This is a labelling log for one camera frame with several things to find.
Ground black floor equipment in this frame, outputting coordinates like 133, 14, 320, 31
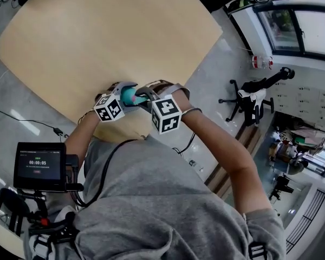
269, 174, 295, 200

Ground person's grey shirt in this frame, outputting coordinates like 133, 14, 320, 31
24, 134, 288, 260

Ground person's right forearm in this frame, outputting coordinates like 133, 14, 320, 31
174, 89, 274, 216

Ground person's right hand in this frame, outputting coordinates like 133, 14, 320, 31
151, 81, 174, 92

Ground clear red label water bottle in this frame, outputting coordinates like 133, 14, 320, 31
250, 55, 274, 70

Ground black metal rack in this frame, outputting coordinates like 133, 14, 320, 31
285, 188, 325, 254

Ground teal small object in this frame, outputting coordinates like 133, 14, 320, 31
120, 87, 138, 105

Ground black floor cable with adapter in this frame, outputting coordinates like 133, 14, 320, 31
0, 106, 70, 139

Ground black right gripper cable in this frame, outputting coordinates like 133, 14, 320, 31
172, 131, 197, 157

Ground cluttered work desk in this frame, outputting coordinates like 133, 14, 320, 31
269, 115, 325, 176

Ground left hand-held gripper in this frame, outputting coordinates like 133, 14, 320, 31
93, 81, 142, 123

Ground black cable across shirt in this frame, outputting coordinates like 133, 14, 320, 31
77, 139, 138, 208

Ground black kick scooter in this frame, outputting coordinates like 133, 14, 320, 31
259, 67, 296, 89

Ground person's left forearm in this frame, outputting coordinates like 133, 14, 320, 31
63, 109, 102, 170

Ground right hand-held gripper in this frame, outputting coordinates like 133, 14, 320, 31
136, 80, 191, 134

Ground black white chest harness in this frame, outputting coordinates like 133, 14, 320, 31
24, 211, 81, 260

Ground large black framed window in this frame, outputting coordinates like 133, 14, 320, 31
256, 3, 325, 62

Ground black stool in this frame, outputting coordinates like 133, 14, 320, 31
0, 187, 30, 237

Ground white lockers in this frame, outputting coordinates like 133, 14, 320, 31
269, 84, 325, 129

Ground black green backpack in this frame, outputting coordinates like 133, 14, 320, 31
224, 0, 255, 14

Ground black monitor mount rig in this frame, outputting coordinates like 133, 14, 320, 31
16, 154, 85, 227

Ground white cloth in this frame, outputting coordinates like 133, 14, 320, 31
237, 88, 268, 107

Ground black strap buckle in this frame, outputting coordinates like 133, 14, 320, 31
248, 241, 269, 260

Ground black office chair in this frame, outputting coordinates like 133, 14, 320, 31
218, 79, 275, 127

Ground stack of wooden planks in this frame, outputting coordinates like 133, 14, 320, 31
204, 123, 263, 199

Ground black monitor screen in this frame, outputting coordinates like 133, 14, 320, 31
13, 141, 68, 192

